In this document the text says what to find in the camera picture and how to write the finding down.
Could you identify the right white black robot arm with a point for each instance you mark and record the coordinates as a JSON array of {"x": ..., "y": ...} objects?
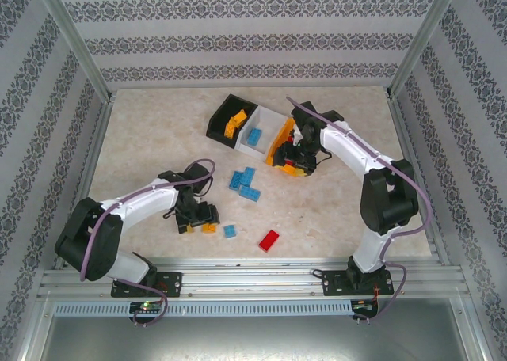
[{"x": 348, "y": 151}]

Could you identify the grey metal base panel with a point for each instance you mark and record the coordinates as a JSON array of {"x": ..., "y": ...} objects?
[{"x": 253, "y": 337}]

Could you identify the small blue lego brick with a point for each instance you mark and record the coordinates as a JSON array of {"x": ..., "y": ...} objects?
[{"x": 229, "y": 231}]

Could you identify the red lego brick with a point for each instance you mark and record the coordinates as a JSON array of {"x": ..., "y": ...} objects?
[
  {"x": 290, "y": 164},
  {"x": 269, "y": 240},
  {"x": 291, "y": 139}
]

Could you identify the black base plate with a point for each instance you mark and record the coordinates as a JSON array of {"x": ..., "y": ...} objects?
[
  {"x": 334, "y": 283},
  {"x": 172, "y": 283}
]

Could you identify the right small circuit board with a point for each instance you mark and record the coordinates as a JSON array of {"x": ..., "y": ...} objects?
[{"x": 362, "y": 305}]

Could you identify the yellow plastic bin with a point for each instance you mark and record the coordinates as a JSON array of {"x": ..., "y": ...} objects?
[{"x": 295, "y": 172}]

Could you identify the aluminium side rail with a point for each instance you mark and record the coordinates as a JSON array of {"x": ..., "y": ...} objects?
[
  {"x": 404, "y": 139},
  {"x": 99, "y": 139}
]

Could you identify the right aluminium frame post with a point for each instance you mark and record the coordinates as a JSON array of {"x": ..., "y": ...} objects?
[{"x": 425, "y": 36}]

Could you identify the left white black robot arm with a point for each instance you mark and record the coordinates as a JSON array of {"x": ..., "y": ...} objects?
[{"x": 146, "y": 208}]

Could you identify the left aluminium side rail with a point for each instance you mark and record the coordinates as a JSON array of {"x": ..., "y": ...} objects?
[{"x": 99, "y": 139}]

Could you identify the aluminium frame post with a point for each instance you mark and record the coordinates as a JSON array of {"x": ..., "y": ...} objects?
[
  {"x": 425, "y": 36},
  {"x": 71, "y": 36}
]

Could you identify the left small circuit board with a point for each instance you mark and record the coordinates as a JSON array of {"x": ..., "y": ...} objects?
[{"x": 146, "y": 306}]

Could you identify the black plastic bin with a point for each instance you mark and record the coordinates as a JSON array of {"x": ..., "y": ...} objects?
[{"x": 216, "y": 129}]

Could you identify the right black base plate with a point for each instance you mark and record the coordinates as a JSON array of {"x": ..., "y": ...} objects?
[{"x": 334, "y": 283}]

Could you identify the right aluminium side rail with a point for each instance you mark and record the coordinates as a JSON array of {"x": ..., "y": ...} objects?
[{"x": 404, "y": 139}]

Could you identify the aluminium mounting rail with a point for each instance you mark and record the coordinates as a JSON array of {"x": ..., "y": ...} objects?
[{"x": 253, "y": 282}]

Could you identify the white plastic bin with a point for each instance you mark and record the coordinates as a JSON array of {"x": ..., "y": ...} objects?
[{"x": 251, "y": 152}]

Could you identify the left aluminium frame post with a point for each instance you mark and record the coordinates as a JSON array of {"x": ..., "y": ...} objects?
[{"x": 71, "y": 36}]

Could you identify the small circuit board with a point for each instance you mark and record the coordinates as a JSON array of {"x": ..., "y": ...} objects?
[
  {"x": 146, "y": 306},
  {"x": 362, "y": 305}
]

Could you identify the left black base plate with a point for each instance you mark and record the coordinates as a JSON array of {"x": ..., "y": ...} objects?
[{"x": 172, "y": 283}]

